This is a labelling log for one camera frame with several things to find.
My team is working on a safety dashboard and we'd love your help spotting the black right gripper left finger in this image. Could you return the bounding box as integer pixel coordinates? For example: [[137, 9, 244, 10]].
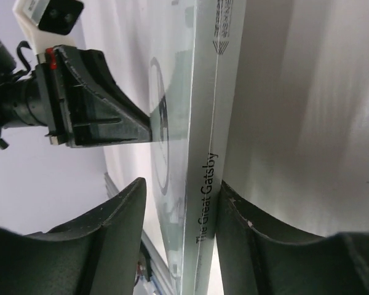
[[0, 178, 146, 294]]

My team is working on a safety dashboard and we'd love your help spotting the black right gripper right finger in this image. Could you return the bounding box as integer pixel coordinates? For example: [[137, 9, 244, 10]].
[[216, 183, 369, 294]]

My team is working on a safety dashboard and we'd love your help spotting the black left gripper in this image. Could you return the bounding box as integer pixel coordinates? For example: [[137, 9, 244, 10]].
[[0, 45, 152, 148]]

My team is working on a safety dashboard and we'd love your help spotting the grey-green file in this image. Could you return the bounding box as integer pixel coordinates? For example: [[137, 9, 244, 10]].
[[82, 1, 246, 294]]

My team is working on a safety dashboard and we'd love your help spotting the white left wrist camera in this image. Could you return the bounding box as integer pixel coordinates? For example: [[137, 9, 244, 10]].
[[12, 0, 84, 55]]

